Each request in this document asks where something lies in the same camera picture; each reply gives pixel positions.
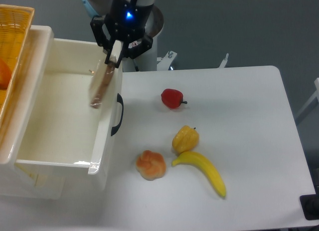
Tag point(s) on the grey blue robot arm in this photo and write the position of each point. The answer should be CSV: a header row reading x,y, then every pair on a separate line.
x,y
98,7

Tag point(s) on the black drawer handle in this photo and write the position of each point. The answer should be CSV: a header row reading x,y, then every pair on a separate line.
x,y
119,114

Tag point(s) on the orange fruit in basket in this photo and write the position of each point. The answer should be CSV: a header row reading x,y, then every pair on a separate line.
x,y
5,75

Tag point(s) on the black device at table edge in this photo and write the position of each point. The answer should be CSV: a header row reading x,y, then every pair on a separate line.
x,y
310,206

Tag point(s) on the red bell pepper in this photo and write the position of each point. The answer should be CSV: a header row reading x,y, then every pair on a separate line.
x,y
172,98

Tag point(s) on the white drawer cabinet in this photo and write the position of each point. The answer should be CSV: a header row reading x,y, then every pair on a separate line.
x,y
18,179

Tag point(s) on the open upper white drawer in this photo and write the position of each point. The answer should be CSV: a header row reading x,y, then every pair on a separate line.
x,y
65,137

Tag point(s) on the yellow banana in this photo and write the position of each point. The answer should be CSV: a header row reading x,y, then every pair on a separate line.
x,y
205,166

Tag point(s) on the white metal bracket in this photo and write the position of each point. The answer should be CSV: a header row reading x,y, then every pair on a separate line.
x,y
165,63

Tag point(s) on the toast slice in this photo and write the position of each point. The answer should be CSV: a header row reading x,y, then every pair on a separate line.
x,y
101,79

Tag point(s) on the orange knotted bread roll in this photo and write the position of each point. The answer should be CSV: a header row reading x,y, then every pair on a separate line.
x,y
151,165

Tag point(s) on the yellow plastic basket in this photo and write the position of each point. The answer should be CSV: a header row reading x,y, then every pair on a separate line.
x,y
15,23

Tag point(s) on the yellow bell pepper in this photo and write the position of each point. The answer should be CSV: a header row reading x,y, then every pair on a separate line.
x,y
185,139

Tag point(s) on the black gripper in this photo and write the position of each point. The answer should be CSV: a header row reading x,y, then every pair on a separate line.
x,y
124,22

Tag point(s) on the white frame at right edge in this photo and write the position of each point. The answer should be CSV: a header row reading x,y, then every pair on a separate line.
x,y
311,103

